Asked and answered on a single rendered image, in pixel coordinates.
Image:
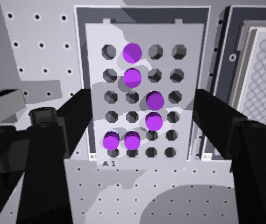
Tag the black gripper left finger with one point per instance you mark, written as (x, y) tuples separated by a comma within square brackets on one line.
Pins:
[(44, 195)]

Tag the white multi-well plate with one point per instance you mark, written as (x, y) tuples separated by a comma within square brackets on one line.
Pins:
[(248, 95)]

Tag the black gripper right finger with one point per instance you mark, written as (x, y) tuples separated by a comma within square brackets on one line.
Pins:
[(243, 141)]

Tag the grey base plate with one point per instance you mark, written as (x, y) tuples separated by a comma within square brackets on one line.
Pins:
[(39, 55)]

